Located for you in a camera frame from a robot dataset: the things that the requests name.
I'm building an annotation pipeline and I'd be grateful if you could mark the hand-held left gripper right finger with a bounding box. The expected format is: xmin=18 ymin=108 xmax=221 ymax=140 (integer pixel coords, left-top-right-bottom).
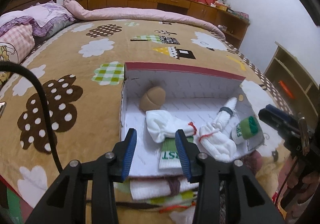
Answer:
xmin=175 ymin=129 xmax=285 ymax=224

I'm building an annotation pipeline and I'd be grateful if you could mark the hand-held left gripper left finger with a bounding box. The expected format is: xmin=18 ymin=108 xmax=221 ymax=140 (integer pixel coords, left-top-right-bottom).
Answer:
xmin=25 ymin=128 xmax=138 ymax=224

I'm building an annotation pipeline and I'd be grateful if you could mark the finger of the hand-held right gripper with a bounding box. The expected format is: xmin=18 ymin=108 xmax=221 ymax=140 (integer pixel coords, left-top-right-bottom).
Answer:
xmin=258 ymin=109 xmax=299 ymax=144
xmin=265 ymin=104 xmax=300 ymax=124

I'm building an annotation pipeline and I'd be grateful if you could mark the green white sock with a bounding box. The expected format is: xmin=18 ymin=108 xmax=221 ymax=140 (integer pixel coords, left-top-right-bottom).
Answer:
xmin=159 ymin=136 xmax=194 ymax=171
xmin=230 ymin=115 xmax=262 ymax=145

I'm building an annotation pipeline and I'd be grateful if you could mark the white sock bundle red string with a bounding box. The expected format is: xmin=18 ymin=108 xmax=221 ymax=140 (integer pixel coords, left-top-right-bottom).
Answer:
xmin=145 ymin=110 xmax=198 ymax=144
xmin=199 ymin=123 xmax=237 ymax=163

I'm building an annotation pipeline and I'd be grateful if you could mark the white waffle roll dark tie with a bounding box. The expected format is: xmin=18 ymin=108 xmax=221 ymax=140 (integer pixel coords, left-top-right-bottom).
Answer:
xmin=212 ymin=97 xmax=238 ymax=131

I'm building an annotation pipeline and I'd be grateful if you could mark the tan sock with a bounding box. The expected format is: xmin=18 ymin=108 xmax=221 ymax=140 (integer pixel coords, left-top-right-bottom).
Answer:
xmin=139 ymin=86 xmax=167 ymax=112

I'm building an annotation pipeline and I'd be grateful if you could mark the red cardboard box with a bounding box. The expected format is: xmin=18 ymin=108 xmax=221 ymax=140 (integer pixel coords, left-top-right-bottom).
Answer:
xmin=120 ymin=62 xmax=265 ymax=179

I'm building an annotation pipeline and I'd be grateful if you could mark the person's right hand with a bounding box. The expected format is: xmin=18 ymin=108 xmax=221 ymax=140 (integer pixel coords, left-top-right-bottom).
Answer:
xmin=287 ymin=173 xmax=320 ymax=206

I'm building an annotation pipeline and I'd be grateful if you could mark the orange tool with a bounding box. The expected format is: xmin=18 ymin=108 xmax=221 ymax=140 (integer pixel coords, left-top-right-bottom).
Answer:
xmin=279 ymin=80 xmax=294 ymax=100

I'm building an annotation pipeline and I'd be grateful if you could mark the beige shelf unit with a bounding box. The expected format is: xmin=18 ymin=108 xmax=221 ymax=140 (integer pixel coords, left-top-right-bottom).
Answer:
xmin=264 ymin=42 xmax=320 ymax=129

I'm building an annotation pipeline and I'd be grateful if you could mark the brown printed blanket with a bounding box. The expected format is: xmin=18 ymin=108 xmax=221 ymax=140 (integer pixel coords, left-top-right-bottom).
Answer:
xmin=0 ymin=20 xmax=298 ymax=224

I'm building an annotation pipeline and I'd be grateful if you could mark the tissue box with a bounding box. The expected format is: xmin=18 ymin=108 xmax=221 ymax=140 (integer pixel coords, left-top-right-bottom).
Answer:
xmin=214 ymin=0 xmax=232 ymax=11

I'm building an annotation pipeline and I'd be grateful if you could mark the pink checked rolled quilt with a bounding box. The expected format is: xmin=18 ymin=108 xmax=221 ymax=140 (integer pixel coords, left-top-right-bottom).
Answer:
xmin=62 ymin=0 xmax=225 ymax=38

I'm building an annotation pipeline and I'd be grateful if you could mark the pink checked cartoon pillow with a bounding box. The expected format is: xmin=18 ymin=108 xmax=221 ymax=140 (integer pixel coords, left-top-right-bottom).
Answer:
xmin=0 ymin=24 xmax=35 ymax=62

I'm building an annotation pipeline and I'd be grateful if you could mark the purple frilled pillow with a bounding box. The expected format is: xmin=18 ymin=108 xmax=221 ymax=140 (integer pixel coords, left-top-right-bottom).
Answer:
xmin=0 ymin=3 xmax=78 ymax=37

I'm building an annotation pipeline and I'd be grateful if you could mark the black cable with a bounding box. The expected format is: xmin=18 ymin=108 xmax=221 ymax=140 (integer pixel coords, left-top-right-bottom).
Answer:
xmin=0 ymin=62 xmax=63 ymax=173

